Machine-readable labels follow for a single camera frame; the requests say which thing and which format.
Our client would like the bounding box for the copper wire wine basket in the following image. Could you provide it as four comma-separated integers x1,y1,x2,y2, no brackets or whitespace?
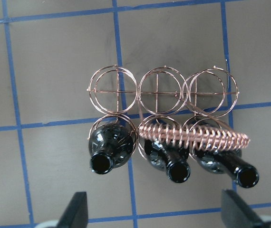
87,65,250,154

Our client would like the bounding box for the dark bottle under basket handle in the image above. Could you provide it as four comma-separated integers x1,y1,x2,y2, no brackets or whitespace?
190,149,260,188

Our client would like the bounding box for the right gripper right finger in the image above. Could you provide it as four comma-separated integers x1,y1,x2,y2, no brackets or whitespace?
221,190,266,228

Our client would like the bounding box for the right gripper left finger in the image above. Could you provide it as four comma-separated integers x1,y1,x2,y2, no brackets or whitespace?
57,192,88,228

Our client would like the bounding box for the dark bottle in basket corner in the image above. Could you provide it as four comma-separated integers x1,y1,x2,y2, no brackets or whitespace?
88,123,135,174

